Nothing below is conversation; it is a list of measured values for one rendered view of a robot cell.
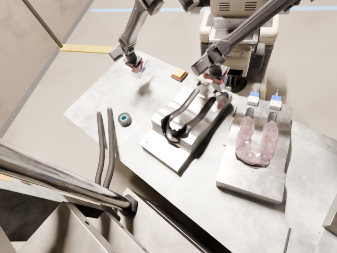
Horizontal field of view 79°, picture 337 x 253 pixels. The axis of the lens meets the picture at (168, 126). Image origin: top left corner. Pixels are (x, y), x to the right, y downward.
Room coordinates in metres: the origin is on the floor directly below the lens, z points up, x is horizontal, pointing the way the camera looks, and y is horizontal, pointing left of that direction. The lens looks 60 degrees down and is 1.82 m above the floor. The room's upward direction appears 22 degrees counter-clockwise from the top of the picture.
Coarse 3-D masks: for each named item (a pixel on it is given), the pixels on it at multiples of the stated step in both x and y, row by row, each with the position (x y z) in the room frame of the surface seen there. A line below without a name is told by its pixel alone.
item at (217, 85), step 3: (228, 69) 0.68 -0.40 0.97; (225, 78) 0.63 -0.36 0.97; (213, 81) 0.64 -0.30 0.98; (216, 81) 0.63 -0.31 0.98; (225, 81) 0.63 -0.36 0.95; (213, 84) 0.63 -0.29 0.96; (216, 84) 0.61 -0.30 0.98; (219, 84) 0.60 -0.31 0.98; (222, 84) 0.61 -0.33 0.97; (213, 87) 0.64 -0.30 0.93; (216, 87) 0.62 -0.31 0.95; (219, 87) 0.60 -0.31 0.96; (222, 87) 0.61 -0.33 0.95; (219, 90) 0.61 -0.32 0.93
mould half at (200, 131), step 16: (192, 80) 0.77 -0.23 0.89; (176, 96) 0.71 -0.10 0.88; (208, 96) 0.62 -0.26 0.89; (224, 96) 0.59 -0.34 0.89; (160, 112) 0.61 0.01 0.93; (192, 112) 0.57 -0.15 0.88; (208, 112) 0.53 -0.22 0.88; (224, 112) 0.54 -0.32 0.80; (160, 128) 0.54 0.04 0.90; (176, 128) 0.49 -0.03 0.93; (192, 128) 0.46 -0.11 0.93; (208, 128) 0.46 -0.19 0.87; (144, 144) 0.51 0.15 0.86; (160, 144) 0.48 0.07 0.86; (176, 144) 0.44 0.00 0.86; (192, 144) 0.38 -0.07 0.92; (160, 160) 0.41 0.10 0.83; (176, 160) 0.36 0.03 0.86
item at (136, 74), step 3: (147, 60) 1.02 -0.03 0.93; (144, 63) 1.00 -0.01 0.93; (144, 66) 0.97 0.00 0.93; (132, 69) 0.97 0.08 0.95; (135, 69) 0.96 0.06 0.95; (144, 69) 0.97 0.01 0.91; (132, 72) 0.96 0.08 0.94; (135, 72) 0.94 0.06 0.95; (138, 72) 0.93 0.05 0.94; (141, 72) 0.94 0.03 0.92; (135, 75) 0.94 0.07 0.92; (138, 75) 0.93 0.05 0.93; (141, 75) 0.94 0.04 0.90; (138, 78) 0.93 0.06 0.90
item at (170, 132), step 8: (192, 96) 0.67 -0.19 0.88; (184, 104) 0.64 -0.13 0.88; (208, 104) 0.58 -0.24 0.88; (176, 112) 0.60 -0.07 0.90; (200, 112) 0.55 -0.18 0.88; (160, 120) 0.55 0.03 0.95; (168, 120) 0.56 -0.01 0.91; (192, 120) 0.51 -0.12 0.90; (200, 120) 0.50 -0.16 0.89; (168, 128) 0.50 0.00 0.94; (184, 128) 0.48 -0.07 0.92; (168, 136) 0.50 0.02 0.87; (176, 136) 0.47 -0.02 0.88; (184, 136) 0.43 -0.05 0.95
